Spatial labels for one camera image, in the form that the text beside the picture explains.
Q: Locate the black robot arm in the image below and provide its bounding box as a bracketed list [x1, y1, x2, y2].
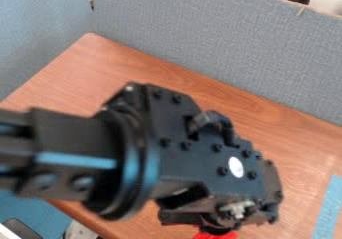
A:
[0, 82, 283, 235]

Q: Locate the white round object below table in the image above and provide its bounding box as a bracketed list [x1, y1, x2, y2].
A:
[66, 221, 99, 239]

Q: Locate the black object bottom left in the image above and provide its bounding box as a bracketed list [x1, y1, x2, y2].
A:
[0, 219, 43, 239]

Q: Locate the red plastic block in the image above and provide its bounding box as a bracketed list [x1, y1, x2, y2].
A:
[193, 228, 238, 239]

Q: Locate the blue tape strip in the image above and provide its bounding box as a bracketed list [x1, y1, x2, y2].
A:
[313, 175, 342, 239]

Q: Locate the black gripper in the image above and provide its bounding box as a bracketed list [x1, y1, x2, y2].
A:
[106, 82, 283, 231]

